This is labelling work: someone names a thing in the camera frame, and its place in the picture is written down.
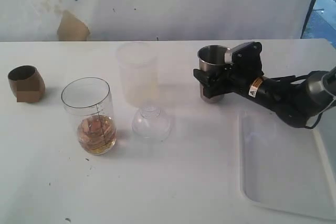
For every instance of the brown wooden cup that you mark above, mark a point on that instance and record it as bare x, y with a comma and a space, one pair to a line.
26, 84

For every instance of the stainless steel cup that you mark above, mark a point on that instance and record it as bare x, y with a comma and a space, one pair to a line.
211, 58

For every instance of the frosted plastic cup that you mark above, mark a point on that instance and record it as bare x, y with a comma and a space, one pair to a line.
138, 68

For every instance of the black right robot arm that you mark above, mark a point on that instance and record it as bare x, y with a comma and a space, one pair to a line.
294, 99

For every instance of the clear plastic tray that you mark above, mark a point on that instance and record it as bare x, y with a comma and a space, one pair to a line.
284, 169

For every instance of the clear measuring shaker cup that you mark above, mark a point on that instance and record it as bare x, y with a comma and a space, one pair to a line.
86, 97

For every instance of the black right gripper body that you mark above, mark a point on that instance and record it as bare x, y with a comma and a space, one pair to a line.
238, 76

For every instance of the clear dome shaker lid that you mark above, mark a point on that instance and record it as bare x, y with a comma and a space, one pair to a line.
151, 122

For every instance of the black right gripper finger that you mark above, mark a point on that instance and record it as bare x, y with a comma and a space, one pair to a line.
204, 78

